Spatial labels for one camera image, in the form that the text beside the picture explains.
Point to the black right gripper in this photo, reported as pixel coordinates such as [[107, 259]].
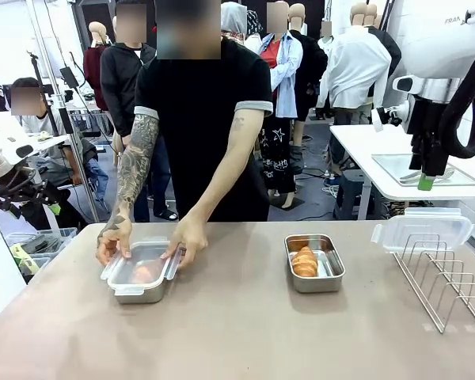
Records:
[[433, 154]]

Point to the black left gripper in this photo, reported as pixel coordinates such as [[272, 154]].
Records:
[[27, 194]]

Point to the clear plastic clip lid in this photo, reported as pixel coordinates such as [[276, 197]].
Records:
[[423, 225], [142, 257]]

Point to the golden croissant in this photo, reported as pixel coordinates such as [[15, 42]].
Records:
[[305, 263], [146, 273]]

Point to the steel rectangular container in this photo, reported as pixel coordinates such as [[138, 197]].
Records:
[[138, 295], [324, 277]]

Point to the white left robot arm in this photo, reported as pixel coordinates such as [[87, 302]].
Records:
[[4, 150]]

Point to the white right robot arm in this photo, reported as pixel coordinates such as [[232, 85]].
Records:
[[431, 43]]

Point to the person's left forearm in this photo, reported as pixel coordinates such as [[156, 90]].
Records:
[[217, 186]]

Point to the tattooed right forearm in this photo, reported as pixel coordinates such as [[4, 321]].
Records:
[[132, 182]]

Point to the person's right hand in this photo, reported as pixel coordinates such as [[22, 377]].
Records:
[[115, 241]]

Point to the person's left hand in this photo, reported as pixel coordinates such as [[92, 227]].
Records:
[[190, 241]]

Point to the metal tongs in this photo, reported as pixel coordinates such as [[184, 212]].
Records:
[[409, 178]]

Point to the flat metal tray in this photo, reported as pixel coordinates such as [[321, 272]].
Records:
[[392, 166]]

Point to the clear plastic storage bin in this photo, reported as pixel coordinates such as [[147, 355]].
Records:
[[43, 245]]

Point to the white side table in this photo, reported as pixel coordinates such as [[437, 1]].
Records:
[[364, 158]]

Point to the seated person in white shirt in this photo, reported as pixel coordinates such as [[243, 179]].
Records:
[[47, 130]]

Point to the white work desk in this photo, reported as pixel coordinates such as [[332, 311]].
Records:
[[8, 130]]

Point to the mannequin in white shirt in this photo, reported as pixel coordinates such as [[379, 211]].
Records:
[[356, 67]]

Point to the mannequin in black jacket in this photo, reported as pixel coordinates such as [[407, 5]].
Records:
[[390, 51]]

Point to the person in black hoodie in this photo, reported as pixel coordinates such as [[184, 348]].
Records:
[[118, 79]]

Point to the mannequin in maroon dress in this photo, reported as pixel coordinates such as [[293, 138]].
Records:
[[93, 67]]

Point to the mannequin in black outfit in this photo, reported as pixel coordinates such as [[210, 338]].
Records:
[[312, 67]]

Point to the mannequin in blue open shirt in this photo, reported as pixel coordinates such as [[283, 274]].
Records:
[[285, 79]]

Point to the person in black shirt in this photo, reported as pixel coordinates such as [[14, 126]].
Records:
[[206, 118]]

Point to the mannequin in patterned headscarf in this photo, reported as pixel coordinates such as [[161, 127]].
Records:
[[254, 27]]

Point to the mannequin in plaid shirt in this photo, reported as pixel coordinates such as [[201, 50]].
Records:
[[233, 21]]

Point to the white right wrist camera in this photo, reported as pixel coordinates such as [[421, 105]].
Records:
[[388, 118]]

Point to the aluminium frame post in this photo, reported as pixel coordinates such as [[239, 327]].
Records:
[[63, 118]]

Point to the black camera tripod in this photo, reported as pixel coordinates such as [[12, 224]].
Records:
[[43, 91]]

